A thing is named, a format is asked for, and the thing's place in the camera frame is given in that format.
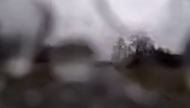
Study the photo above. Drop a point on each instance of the brownish grass bank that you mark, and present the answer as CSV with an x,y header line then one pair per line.
x,y
154,77

